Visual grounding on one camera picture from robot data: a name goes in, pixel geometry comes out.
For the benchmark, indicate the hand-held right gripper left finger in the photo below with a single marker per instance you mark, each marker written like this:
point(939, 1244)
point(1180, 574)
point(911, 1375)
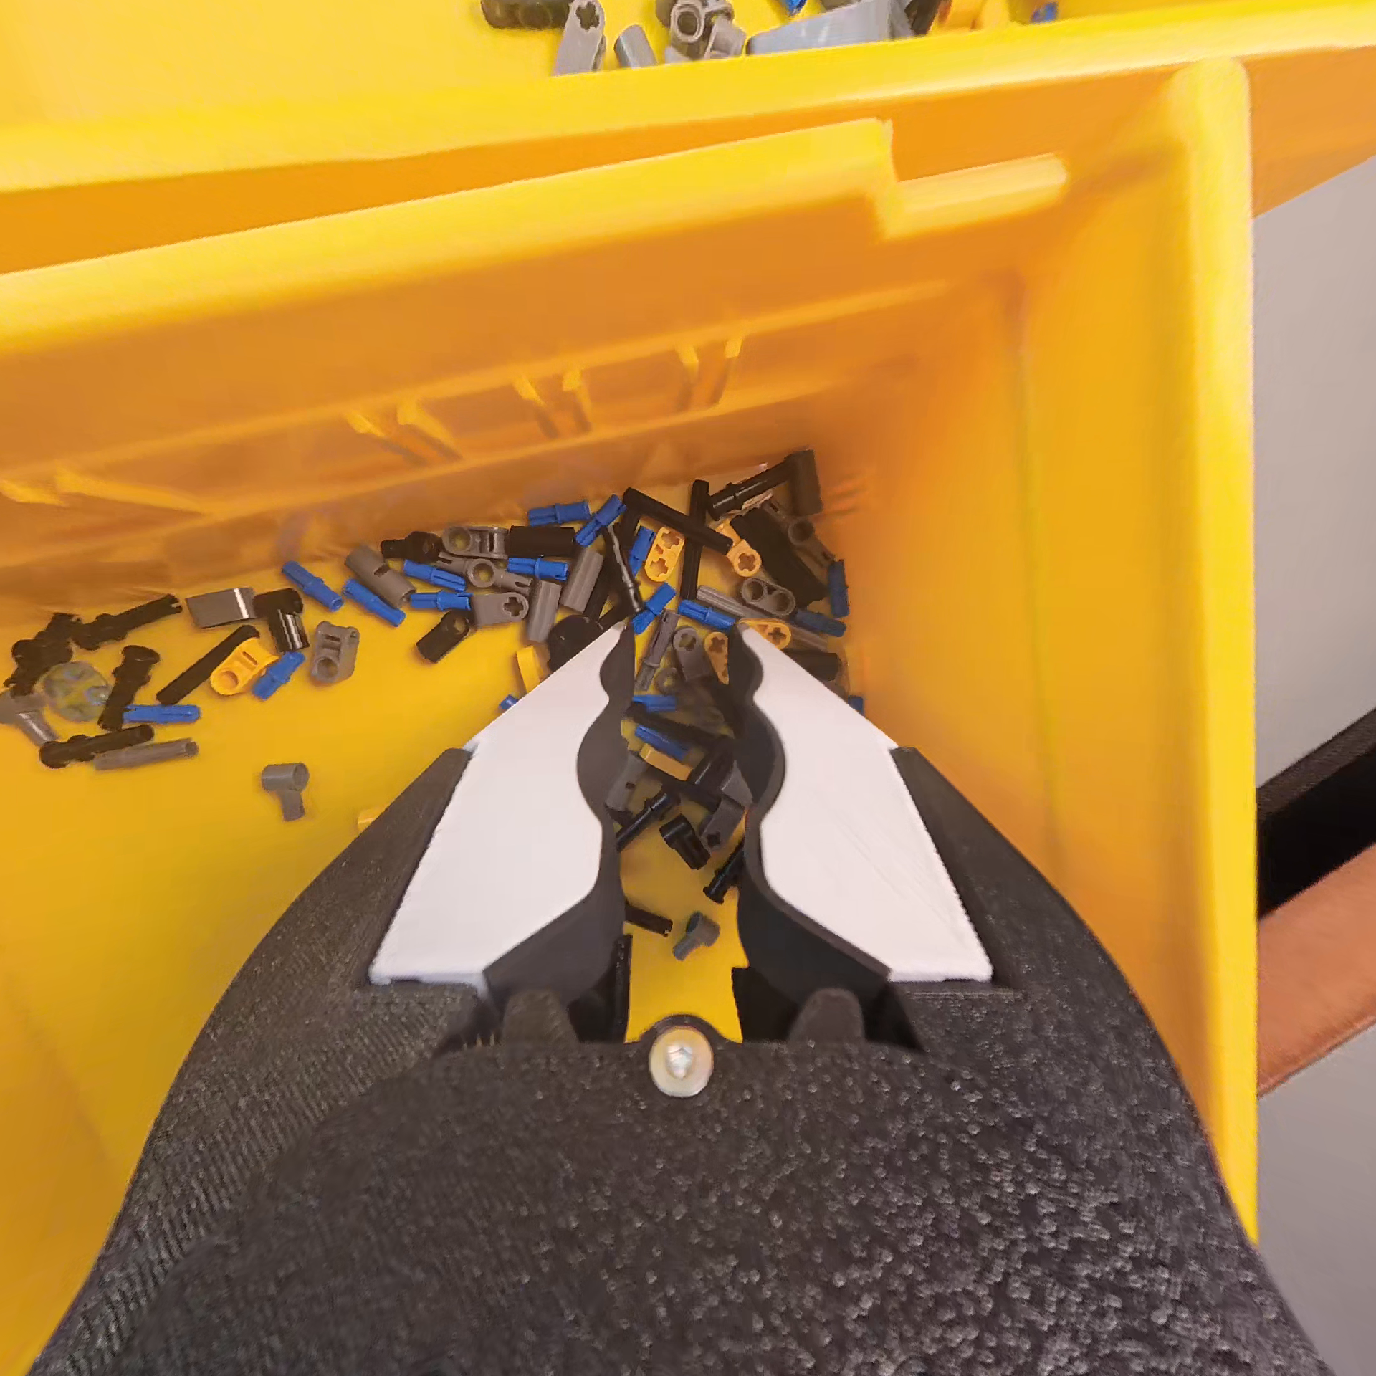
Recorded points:
point(505, 860)

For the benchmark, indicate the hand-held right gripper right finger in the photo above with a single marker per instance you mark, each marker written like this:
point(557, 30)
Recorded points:
point(860, 860)

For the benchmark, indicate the heap of small lego connectors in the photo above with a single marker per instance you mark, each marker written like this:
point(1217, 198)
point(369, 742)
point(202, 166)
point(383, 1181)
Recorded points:
point(516, 559)

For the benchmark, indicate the yellow storage bin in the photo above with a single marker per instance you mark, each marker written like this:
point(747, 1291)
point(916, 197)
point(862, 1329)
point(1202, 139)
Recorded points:
point(1129, 537)
point(323, 64)

